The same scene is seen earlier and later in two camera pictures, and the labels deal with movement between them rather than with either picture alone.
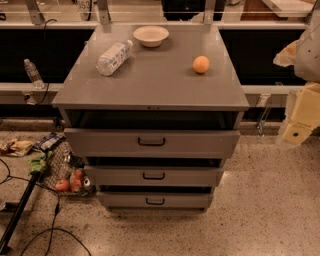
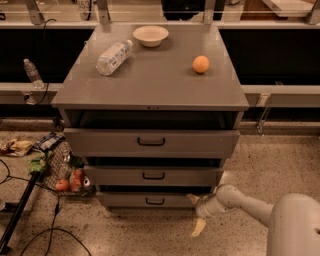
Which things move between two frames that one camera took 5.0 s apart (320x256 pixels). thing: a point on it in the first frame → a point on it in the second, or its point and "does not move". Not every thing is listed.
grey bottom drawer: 156,200 does not move
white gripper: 308,58 → 202,209
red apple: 62,185 does not move
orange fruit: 200,64 does not move
